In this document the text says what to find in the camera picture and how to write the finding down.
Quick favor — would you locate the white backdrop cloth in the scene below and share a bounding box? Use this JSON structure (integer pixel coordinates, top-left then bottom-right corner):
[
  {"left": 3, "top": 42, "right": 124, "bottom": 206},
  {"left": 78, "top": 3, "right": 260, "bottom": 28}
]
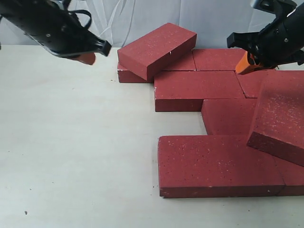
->
[{"left": 69, "top": 0, "right": 275, "bottom": 48}]

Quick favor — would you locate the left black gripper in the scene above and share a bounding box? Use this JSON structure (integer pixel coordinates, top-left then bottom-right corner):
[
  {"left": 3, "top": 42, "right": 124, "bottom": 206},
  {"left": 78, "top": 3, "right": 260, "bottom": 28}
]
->
[{"left": 0, "top": 0, "right": 112, "bottom": 65}]

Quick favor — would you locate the centre lower base brick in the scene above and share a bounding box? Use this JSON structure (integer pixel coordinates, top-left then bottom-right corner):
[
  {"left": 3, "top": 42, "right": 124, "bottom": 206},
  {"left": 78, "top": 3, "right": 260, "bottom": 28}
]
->
[{"left": 201, "top": 98, "right": 257, "bottom": 135}]

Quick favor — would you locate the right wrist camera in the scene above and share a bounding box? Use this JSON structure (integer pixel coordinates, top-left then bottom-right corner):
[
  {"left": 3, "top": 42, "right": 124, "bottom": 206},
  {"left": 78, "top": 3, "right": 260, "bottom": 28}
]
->
[{"left": 250, "top": 0, "right": 297, "bottom": 13}]

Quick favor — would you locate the base brick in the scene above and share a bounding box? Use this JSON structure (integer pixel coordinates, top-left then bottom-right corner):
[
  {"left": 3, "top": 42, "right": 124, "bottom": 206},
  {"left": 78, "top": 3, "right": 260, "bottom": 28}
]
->
[
  {"left": 236, "top": 71, "right": 269, "bottom": 98},
  {"left": 201, "top": 98, "right": 257, "bottom": 135},
  {"left": 117, "top": 51, "right": 196, "bottom": 83},
  {"left": 192, "top": 48, "right": 245, "bottom": 71}
]

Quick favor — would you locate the red brick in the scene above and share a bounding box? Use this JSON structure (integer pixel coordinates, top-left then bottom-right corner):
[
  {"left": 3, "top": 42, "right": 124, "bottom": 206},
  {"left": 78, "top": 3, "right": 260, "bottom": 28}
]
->
[
  {"left": 117, "top": 23, "right": 197, "bottom": 81},
  {"left": 154, "top": 71, "right": 245, "bottom": 112},
  {"left": 274, "top": 157, "right": 304, "bottom": 196},
  {"left": 158, "top": 135, "right": 285, "bottom": 198},
  {"left": 247, "top": 71, "right": 304, "bottom": 166}
]

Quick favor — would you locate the rear right base brick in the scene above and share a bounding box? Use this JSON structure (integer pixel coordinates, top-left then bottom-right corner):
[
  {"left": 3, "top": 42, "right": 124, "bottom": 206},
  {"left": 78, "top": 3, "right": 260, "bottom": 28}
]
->
[{"left": 192, "top": 48, "right": 245, "bottom": 71}]

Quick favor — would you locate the right middle base brick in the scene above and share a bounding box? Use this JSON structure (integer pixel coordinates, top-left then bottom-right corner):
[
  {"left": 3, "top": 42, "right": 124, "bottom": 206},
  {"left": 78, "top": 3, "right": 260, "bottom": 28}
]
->
[{"left": 236, "top": 71, "right": 269, "bottom": 98}]

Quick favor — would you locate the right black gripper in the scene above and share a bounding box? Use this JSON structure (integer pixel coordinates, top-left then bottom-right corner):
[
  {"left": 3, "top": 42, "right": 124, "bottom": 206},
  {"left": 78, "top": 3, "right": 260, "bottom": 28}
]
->
[{"left": 227, "top": 3, "right": 304, "bottom": 75}]

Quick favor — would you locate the rear left base brick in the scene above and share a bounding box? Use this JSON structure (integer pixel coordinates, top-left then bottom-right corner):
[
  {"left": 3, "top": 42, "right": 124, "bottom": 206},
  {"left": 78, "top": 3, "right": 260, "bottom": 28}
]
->
[{"left": 117, "top": 51, "right": 196, "bottom": 83}]

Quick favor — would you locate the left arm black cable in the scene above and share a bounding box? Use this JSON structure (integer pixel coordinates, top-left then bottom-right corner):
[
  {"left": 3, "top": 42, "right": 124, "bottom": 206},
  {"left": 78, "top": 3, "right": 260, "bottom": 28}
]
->
[{"left": 61, "top": 0, "right": 92, "bottom": 30}]

